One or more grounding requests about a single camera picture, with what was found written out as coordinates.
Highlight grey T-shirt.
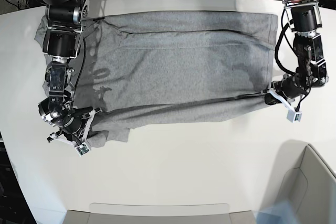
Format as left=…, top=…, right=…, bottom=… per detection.
left=34, top=10, right=279, bottom=149

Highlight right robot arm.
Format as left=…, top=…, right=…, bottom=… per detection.
left=38, top=0, right=101, bottom=151

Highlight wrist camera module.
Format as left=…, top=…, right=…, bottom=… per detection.
left=287, top=110, right=302, bottom=123
left=75, top=143, right=91, bottom=156

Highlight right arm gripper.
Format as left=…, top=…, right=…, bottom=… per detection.
left=46, top=107, right=102, bottom=147

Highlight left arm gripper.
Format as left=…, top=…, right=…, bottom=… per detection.
left=264, top=73, right=311, bottom=105

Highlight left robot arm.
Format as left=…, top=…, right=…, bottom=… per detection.
left=265, top=0, right=328, bottom=105

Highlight blue translucent object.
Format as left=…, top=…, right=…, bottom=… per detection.
left=255, top=199, right=299, bottom=224

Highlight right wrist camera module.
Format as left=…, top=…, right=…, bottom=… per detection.
left=75, top=143, right=91, bottom=156

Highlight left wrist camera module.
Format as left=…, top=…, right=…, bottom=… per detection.
left=287, top=110, right=302, bottom=123

